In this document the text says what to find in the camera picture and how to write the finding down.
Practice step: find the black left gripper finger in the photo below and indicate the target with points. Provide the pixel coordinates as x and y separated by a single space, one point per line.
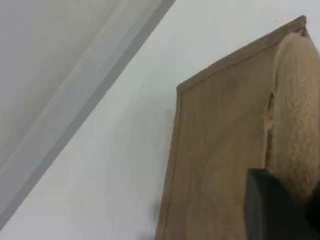
315 207
270 215

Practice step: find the brown jute tote bag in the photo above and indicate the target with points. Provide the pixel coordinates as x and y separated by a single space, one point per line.
220 140

